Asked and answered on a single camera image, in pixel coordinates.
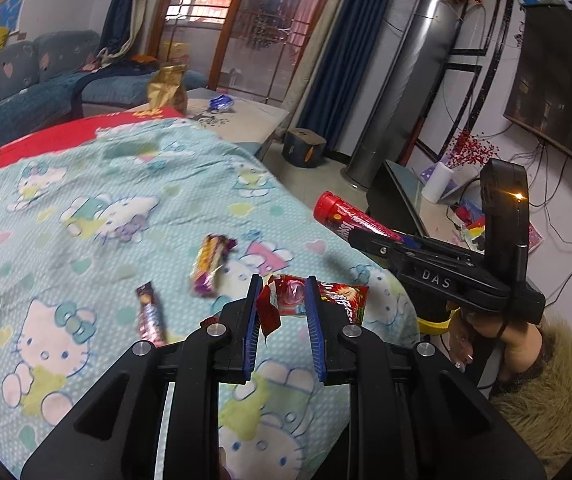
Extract red berry decoration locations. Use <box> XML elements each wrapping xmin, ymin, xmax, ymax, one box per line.
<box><xmin>446</xmin><ymin>130</ymin><xmax>500</xmax><ymax>169</ymax></box>

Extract dark clothes pile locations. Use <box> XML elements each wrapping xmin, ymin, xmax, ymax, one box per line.
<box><xmin>83</xmin><ymin>47</ymin><xmax>163</xmax><ymax>74</ymax></box>

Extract white paper roll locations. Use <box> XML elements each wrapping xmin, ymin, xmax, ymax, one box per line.
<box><xmin>422</xmin><ymin>165</ymin><xmax>455</xmax><ymax>205</ymax></box>

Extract grey-blue heart print sofa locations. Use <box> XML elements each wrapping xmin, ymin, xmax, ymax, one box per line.
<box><xmin>0</xmin><ymin>30</ymin><xmax>207</xmax><ymax>161</ymax></box>

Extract dark television stand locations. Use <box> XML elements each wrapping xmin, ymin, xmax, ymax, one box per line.
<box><xmin>366</xmin><ymin>159</ymin><xmax>497</xmax><ymax>257</ymax></box>

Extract pile of colourful papers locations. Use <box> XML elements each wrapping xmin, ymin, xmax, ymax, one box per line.
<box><xmin>452</xmin><ymin>200</ymin><xmax>543</xmax><ymax>254</ymax></box>

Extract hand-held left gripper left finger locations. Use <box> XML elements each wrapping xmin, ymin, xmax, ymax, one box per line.
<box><xmin>20</xmin><ymin>274</ymin><xmax>265</xmax><ymax>480</ymax></box>

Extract black cables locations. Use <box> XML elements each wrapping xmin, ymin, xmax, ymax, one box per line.
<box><xmin>525</xmin><ymin>142</ymin><xmax>572</xmax><ymax>302</ymax></box>

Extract grey coffee table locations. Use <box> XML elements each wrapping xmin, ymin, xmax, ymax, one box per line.
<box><xmin>136</xmin><ymin>87</ymin><xmax>291</xmax><ymax>162</ymax></box>

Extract red floral blanket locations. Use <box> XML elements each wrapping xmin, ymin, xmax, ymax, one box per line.
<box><xmin>0</xmin><ymin>105</ymin><xmax>187</xmax><ymax>184</ymax></box>

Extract gold foil bag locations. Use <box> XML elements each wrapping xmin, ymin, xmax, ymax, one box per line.
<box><xmin>147</xmin><ymin>62</ymin><xmax>189</xmax><ymax>111</ymax></box>

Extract black television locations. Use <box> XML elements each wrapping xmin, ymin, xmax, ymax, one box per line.
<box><xmin>503</xmin><ymin>7</ymin><xmax>572</xmax><ymax>187</ymax></box>

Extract small purple snack wrapper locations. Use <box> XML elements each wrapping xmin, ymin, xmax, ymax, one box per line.
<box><xmin>134</xmin><ymin>282</ymin><xmax>167</xmax><ymax>346</ymax></box>

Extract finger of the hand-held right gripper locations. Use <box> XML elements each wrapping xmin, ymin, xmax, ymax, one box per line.
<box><xmin>348</xmin><ymin>234</ymin><xmax>407</xmax><ymax>264</ymax></box>
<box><xmin>388</xmin><ymin>230</ymin><xmax>425</xmax><ymax>251</ymax></box>

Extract red snack tube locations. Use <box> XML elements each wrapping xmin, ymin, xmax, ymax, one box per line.
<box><xmin>313</xmin><ymin>191</ymin><xmax>405</xmax><ymax>242</ymax></box>

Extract pile of seed shells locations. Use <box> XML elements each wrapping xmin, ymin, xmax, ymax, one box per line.
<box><xmin>188</xmin><ymin>110</ymin><xmax>233</xmax><ymax>129</ymax></box>

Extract yellow plastic bag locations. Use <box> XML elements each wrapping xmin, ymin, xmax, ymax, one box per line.
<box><xmin>163</xmin><ymin>40</ymin><xmax>192</xmax><ymax>67</ymax></box>

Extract red candy wrapper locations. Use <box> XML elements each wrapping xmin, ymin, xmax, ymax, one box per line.
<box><xmin>256</xmin><ymin>273</ymin><xmax>369</xmax><ymax>347</ymax></box>

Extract person's right hand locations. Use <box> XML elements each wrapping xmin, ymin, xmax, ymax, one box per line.
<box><xmin>447</xmin><ymin>309</ymin><xmax>543</xmax><ymax>377</ymax></box>

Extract dark blue curtain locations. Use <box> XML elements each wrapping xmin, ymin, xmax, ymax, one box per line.
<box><xmin>100</xmin><ymin>0</ymin><xmax>147</xmax><ymax>57</ymax></box>

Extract wooden glass door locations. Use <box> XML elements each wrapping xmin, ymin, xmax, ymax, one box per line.
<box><xmin>153</xmin><ymin>0</ymin><xmax>347</xmax><ymax>107</ymax></box>

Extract blue foil wrapper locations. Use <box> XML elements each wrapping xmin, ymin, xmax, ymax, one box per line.
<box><xmin>208</xmin><ymin>93</ymin><xmax>237</xmax><ymax>112</ymax></box>

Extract silver tower air conditioner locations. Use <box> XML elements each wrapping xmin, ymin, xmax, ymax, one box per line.
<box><xmin>341</xmin><ymin>0</ymin><xmax>462</xmax><ymax>192</ymax></box>

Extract beige curtain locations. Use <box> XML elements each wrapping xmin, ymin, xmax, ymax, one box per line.
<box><xmin>124</xmin><ymin>0</ymin><xmax>163</xmax><ymax>57</ymax></box>

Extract purple dotted paper bag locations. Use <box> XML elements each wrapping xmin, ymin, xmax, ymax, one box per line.
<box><xmin>420</xmin><ymin>157</ymin><xmax>468</xmax><ymax>202</ymax></box>

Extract black and orange box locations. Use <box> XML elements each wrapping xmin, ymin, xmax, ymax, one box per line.
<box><xmin>282</xmin><ymin>128</ymin><xmax>328</xmax><ymax>169</ymax></box>

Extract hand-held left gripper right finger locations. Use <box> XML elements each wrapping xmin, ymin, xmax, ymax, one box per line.
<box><xmin>305</xmin><ymin>276</ymin><xmax>547</xmax><ymax>480</ymax></box>

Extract person's right forearm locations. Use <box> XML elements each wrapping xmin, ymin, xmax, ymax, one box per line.
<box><xmin>488</xmin><ymin>316</ymin><xmax>572</xmax><ymax>467</ymax></box>

